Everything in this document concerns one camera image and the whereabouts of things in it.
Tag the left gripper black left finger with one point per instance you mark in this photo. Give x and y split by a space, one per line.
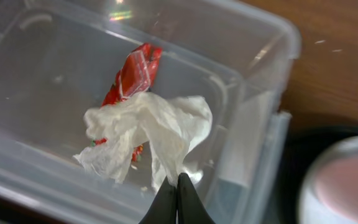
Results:
163 209

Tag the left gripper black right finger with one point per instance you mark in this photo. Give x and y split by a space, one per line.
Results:
190 209

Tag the white tissue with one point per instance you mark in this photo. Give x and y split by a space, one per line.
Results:
172 128

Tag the red snack wrapper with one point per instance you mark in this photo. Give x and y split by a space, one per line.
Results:
136 75

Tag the pink plastic cup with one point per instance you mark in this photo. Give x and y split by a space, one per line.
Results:
337 187

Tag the grey round plate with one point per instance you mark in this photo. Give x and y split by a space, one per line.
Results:
310 209

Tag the black round tray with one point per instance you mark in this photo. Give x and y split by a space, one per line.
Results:
300 150

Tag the clear plastic bin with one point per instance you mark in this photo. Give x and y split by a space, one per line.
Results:
59 58

